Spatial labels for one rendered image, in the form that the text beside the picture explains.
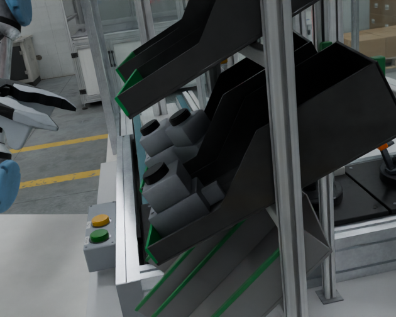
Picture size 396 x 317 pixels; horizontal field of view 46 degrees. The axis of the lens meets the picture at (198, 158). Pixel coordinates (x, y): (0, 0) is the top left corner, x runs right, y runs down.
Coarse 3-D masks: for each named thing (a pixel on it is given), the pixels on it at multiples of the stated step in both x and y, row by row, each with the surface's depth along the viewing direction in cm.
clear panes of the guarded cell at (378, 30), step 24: (120, 0) 208; (168, 0) 212; (360, 0) 220; (384, 0) 200; (96, 24) 195; (120, 24) 212; (168, 24) 215; (360, 24) 224; (384, 24) 203; (120, 48) 216; (360, 48) 228; (384, 48) 207; (168, 96) 227
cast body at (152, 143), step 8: (152, 120) 68; (168, 120) 69; (144, 128) 67; (152, 128) 67; (160, 128) 66; (144, 136) 67; (152, 136) 66; (160, 136) 66; (144, 144) 67; (152, 144) 67; (160, 144) 67; (168, 144) 67; (152, 152) 67; (160, 152) 67; (168, 152) 67; (152, 160) 68; (160, 160) 68; (168, 160) 68
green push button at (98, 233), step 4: (92, 232) 102; (96, 232) 101; (100, 232) 101; (104, 232) 101; (92, 236) 100; (96, 236) 100; (100, 236) 99; (104, 236) 100; (108, 236) 101; (92, 240) 100; (96, 240) 99; (100, 240) 99
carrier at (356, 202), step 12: (336, 180) 110; (348, 180) 109; (312, 192) 102; (336, 192) 100; (348, 192) 104; (360, 192) 103; (312, 204) 97; (336, 204) 99; (348, 204) 99; (360, 204) 98; (372, 204) 97; (336, 216) 95; (348, 216) 94; (360, 216) 94; (372, 216) 94
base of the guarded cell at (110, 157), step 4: (140, 116) 224; (108, 136) 201; (108, 140) 197; (108, 144) 192; (108, 148) 187; (108, 152) 183; (112, 152) 182; (108, 156) 179; (112, 156) 178; (116, 156) 177; (108, 160) 174; (112, 160) 174
